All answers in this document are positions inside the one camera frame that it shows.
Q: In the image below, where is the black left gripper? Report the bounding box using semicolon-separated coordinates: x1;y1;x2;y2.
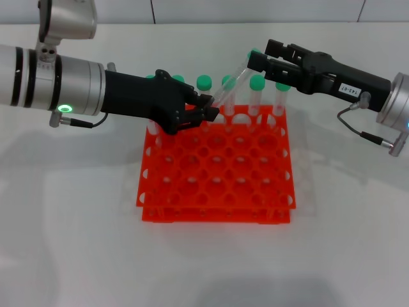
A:
100;68;221;136

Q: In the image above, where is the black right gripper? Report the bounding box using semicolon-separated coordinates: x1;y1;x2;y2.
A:
246;38;392;113

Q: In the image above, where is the orange test tube rack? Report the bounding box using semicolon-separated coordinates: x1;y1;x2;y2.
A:
135;104;297;224

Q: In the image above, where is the left arm grey cable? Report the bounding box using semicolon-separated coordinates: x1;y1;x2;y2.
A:
49;112;110;129

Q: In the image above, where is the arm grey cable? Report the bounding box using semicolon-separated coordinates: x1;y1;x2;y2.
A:
49;112;110;129
337;91;409;157

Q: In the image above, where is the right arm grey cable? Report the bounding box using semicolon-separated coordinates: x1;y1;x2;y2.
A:
337;91;409;157

